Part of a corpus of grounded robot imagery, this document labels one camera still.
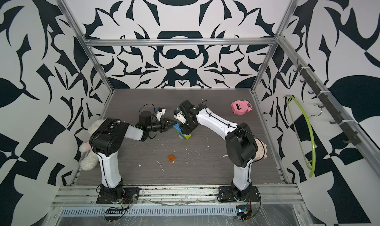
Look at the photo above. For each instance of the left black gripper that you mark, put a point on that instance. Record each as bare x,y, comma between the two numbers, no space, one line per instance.
165,126

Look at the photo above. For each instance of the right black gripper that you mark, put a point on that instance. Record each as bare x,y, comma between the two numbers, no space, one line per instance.
184,130

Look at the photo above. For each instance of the light blue lego brick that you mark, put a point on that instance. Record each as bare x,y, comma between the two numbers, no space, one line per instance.
177,127

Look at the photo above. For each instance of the orange lego brick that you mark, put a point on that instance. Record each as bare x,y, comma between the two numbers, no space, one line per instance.
171,158

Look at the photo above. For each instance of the lime green long lego brick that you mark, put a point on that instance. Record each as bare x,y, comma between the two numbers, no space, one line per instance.
181,134

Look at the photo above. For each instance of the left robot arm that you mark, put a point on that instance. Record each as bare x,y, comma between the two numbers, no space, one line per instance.
106,142

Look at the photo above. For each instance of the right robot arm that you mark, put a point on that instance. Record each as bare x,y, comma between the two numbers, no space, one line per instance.
243,147

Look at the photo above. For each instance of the beige round clock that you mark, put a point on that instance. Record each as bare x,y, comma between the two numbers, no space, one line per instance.
261,152

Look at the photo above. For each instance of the white teddy bear pink shirt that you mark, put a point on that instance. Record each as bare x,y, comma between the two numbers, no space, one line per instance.
90,160

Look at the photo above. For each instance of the green hoop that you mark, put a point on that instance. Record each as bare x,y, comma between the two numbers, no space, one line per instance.
311,164

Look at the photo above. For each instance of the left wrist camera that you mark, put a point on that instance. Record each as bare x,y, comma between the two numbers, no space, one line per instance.
147,117

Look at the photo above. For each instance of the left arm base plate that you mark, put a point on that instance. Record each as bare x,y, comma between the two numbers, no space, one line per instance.
121,195

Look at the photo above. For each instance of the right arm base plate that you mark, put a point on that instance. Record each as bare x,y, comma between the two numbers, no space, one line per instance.
227,194

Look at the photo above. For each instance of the aluminium front rail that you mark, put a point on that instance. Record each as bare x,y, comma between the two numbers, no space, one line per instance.
175,194

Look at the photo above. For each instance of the black hook rail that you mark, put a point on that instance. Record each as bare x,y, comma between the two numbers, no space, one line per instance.
325,97

